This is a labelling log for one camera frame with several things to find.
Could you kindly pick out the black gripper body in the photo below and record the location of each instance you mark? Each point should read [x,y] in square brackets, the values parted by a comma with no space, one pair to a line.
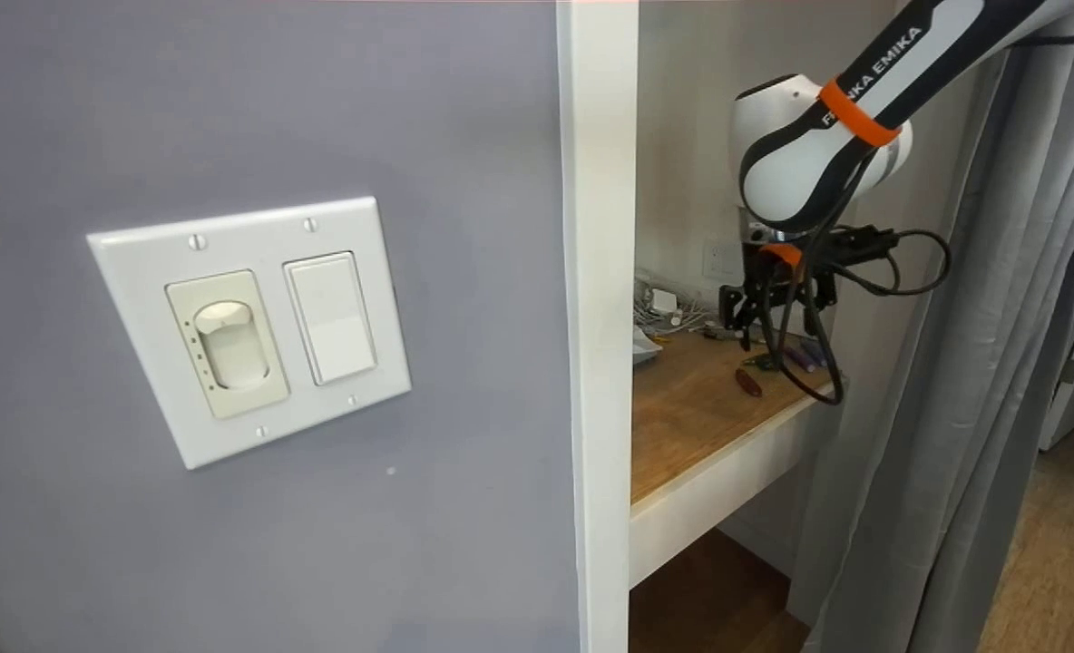
[763,290]

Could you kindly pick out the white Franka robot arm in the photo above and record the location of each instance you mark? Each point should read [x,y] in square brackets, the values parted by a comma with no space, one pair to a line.
[794,146]

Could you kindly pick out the small brown object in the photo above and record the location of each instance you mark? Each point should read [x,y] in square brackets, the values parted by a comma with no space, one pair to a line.
[750,383]

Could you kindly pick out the white power adapter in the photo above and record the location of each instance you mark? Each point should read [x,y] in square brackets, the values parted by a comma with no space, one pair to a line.
[659,302]

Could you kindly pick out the small white object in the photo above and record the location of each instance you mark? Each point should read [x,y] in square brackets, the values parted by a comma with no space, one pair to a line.
[642,348]

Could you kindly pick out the grey curtain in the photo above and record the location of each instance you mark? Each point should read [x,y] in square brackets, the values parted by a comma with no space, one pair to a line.
[950,421]

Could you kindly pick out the beige dimmer slider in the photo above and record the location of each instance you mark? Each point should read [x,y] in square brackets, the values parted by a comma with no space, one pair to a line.
[231,347]

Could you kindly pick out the white door frame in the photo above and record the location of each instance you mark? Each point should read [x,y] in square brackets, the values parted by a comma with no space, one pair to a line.
[595,302]

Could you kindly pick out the white rocker switch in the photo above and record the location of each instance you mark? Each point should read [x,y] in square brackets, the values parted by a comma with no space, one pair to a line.
[333,317]

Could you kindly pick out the white wall switch plate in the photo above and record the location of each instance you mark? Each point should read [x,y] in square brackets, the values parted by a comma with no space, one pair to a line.
[270,238]

